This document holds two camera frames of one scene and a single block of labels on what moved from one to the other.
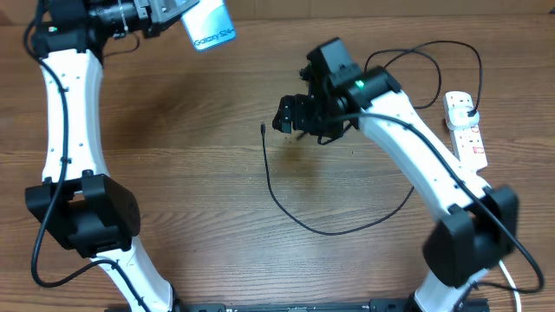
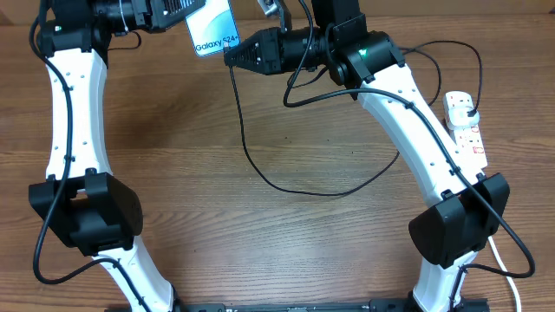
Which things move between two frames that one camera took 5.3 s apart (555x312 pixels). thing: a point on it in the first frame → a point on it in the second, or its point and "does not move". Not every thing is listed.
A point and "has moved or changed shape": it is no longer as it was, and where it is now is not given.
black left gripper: (164, 19) does not move
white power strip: (468, 141) does not move
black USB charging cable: (365, 64) → (408, 48)
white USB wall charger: (459, 118) does not move
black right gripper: (295, 118) → (270, 50)
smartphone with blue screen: (209, 24) has moved or changed shape
